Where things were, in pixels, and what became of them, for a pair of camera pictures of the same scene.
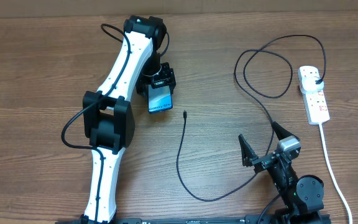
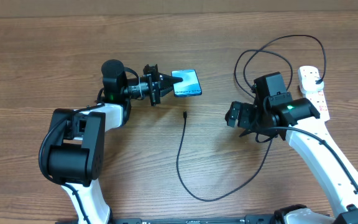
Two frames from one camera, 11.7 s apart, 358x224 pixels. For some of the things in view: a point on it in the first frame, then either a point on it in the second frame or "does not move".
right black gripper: (250, 158) to (246, 111)
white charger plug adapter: (308, 78) does not move
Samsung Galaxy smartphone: (159, 99) to (190, 85)
